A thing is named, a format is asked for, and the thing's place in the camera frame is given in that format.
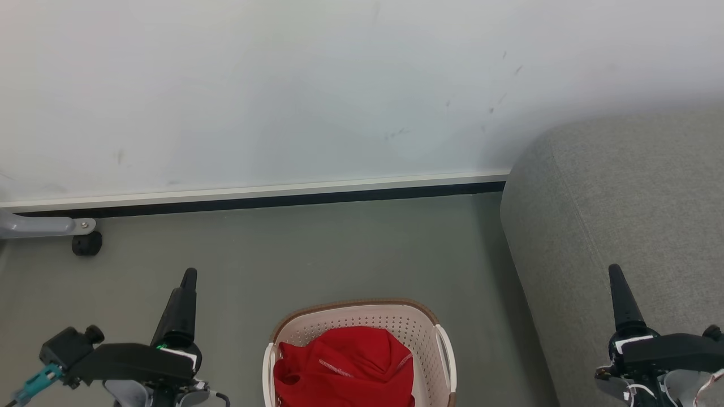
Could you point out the cream perforated laundry basket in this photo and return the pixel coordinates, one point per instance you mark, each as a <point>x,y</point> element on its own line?
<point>362,316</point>

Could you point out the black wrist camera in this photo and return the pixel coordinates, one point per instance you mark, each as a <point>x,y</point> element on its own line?
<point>124,362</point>
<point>679,350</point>

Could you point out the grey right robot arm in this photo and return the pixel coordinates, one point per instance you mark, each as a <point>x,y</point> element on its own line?
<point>681,390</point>

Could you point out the white wall baseboard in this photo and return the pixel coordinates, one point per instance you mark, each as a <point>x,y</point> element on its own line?
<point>254,195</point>

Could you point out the black caster wheel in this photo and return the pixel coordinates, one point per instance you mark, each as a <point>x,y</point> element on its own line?
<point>87,244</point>

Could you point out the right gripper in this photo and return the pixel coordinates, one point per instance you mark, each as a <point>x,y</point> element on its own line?
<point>633,342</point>

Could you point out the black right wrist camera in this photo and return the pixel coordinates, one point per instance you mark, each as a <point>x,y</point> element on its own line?
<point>679,350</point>

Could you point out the grey metal stand leg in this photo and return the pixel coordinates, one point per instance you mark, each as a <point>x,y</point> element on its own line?
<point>34,225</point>

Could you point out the grey fabric sofa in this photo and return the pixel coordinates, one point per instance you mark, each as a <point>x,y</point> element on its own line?
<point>611,215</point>

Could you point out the plain red garment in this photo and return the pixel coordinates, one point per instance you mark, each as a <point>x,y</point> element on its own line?
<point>350,367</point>

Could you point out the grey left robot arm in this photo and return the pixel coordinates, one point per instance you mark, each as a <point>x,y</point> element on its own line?
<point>127,394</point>

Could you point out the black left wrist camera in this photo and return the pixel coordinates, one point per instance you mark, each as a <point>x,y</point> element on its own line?
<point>124,362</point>

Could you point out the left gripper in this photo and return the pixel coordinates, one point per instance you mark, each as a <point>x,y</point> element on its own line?
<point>181,356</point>

